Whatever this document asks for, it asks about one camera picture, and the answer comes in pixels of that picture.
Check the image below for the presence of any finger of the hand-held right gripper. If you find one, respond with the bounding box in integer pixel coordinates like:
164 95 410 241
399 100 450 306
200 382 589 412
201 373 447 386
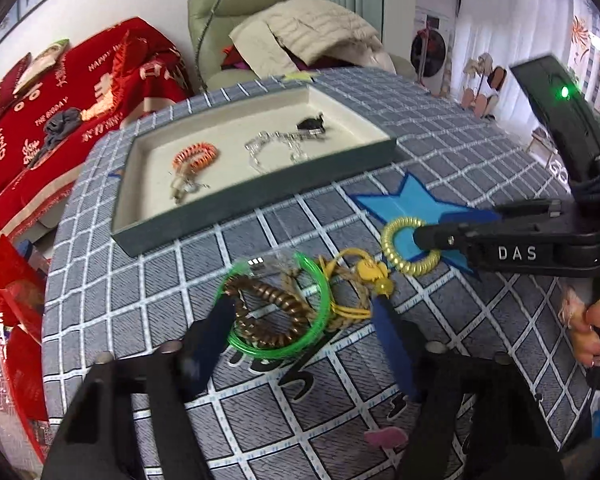
437 199 565 226
414 221 473 256

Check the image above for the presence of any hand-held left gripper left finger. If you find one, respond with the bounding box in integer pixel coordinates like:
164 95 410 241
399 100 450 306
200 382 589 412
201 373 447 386
40 294 238 480

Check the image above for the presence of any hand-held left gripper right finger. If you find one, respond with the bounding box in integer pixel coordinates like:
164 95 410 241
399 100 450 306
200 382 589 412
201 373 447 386
372 292 566 480

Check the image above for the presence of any green plastic bangle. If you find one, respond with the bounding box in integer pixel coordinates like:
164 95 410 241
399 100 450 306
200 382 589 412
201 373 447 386
215 251 334 360

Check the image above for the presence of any yellow spiral hair tie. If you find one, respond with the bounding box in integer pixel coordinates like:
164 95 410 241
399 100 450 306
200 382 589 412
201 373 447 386
380 216 441 277

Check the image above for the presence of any brown spiral hair tie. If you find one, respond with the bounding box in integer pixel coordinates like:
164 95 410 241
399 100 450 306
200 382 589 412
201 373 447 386
225 277 311 349

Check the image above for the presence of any yellow cord with duck charm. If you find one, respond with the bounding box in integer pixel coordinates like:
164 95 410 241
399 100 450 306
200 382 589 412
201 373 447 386
317 247 397 334

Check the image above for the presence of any grey tray with cream inside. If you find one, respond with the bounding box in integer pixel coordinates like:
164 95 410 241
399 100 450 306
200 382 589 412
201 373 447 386
111 79 398 257

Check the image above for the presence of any orange spiral hair tie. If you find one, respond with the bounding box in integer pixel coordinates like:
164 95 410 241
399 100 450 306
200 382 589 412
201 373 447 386
172 143 220 174

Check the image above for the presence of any black hair clip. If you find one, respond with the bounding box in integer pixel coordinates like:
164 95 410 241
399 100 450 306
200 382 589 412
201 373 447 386
296 112 329 136

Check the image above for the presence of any clear crystal bead bracelet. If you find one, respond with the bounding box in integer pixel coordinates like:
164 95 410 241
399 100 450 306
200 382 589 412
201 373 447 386
244 127 326 174

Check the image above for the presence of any clear plastic hair clip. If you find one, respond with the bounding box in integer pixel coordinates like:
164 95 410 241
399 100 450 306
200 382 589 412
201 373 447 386
247 255 286 274

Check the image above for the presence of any grey checkered tablecloth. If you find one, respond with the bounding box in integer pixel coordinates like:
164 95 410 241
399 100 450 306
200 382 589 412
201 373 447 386
40 66 597 480

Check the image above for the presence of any white washing machine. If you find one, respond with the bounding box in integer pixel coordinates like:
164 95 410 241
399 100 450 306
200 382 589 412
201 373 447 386
410 5 456 96

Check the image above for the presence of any white sheer curtain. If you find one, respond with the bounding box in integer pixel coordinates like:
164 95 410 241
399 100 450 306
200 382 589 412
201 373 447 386
450 0 600 128

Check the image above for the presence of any red gift bag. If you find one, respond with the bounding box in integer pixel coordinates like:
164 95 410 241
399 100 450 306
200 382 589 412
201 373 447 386
0 232 51 423

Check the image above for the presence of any cream down jacket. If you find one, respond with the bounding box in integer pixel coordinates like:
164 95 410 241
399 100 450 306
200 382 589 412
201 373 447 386
229 0 384 74

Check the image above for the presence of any grey cloth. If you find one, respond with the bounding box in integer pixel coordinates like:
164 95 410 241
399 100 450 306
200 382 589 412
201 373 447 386
42 110 84 149

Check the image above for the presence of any purple cloth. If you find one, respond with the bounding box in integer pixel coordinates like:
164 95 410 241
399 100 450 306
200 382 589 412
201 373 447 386
221 45 254 74

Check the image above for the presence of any red satin cushion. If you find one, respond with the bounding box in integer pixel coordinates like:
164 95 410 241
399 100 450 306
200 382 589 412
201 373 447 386
92 30 136 116

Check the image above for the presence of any sofa with red printed cover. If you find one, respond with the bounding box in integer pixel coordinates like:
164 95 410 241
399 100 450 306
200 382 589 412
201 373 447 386
0 16 191 261

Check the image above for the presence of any gooseneck phone holder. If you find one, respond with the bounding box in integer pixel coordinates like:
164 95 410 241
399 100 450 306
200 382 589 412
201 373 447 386
197 0 246 94

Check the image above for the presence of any green recliner armchair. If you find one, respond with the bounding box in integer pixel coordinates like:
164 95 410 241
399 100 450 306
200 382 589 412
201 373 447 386
187 0 416 94

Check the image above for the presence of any dark red printed pillow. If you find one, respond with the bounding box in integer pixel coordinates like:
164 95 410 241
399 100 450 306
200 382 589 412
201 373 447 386
0 52 34 127

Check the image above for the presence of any cream printed pillow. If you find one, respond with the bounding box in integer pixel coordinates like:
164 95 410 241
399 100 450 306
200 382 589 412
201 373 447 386
12 37 71 96

